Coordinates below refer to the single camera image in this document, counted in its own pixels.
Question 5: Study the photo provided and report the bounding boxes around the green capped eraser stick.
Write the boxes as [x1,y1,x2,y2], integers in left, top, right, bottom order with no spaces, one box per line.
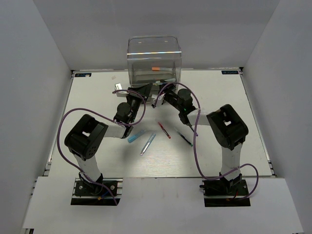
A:
[153,82,170,86]

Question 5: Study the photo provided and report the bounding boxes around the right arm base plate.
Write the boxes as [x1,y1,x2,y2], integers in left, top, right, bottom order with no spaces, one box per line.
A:
[199,179,251,207]

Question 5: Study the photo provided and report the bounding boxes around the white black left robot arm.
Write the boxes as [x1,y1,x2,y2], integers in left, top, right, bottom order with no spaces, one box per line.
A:
[64,83,152,195]

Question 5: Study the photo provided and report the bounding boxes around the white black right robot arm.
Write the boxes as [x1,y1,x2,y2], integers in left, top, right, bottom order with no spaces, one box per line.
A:
[152,82,249,195]

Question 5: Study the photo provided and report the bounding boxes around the blue capped correction stick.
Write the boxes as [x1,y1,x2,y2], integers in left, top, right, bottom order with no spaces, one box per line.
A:
[127,130,146,143]

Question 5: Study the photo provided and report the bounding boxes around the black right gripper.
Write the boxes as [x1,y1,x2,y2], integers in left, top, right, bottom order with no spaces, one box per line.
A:
[159,78,184,112]

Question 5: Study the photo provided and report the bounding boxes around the red ink pen refill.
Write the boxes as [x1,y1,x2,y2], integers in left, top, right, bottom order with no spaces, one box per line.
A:
[157,121,171,139]

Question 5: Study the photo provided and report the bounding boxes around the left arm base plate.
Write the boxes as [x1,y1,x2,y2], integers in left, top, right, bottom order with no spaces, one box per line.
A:
[71,178,123,206]

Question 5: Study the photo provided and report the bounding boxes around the clear acrylic drawer organizer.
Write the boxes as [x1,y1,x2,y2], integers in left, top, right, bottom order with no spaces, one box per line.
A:
[127,35,182,101]

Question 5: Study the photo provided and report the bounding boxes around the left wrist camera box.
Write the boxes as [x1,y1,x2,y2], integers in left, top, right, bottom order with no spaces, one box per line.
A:
[112,83,128,98]

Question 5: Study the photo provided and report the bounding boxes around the green ink pen refill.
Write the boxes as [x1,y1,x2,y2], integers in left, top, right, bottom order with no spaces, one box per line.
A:
[177,131,193,147]

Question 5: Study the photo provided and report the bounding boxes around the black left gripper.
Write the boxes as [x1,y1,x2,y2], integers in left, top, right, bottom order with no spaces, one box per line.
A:
[125,82,152,123]

